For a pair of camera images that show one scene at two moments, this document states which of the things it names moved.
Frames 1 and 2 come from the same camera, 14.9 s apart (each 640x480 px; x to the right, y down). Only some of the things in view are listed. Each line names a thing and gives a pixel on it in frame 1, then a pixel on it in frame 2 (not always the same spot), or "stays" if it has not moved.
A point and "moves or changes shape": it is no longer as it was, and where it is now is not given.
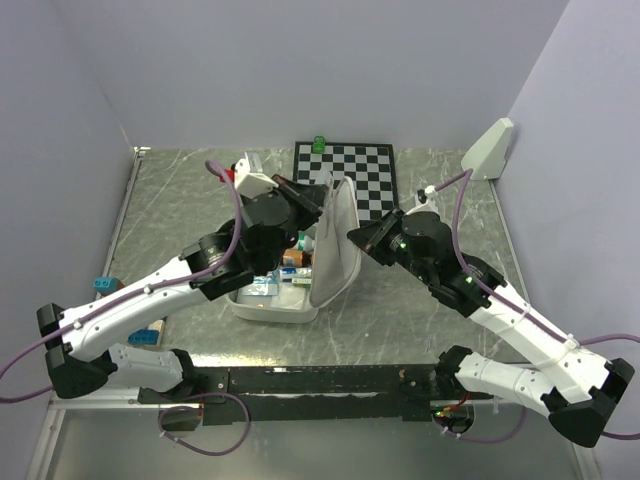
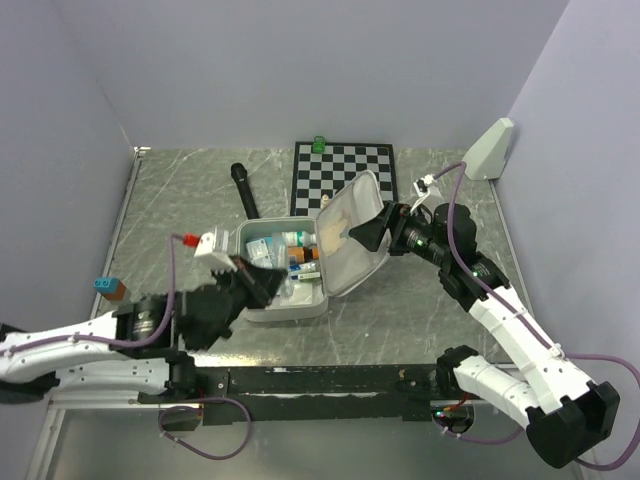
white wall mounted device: [487, 156] stays
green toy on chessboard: [319, 144] stays
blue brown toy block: [107, 285] stays
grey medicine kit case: [336, 265] moves or changes shape
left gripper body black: [303, 212] -> [214, 337]
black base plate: [229, 395] stays
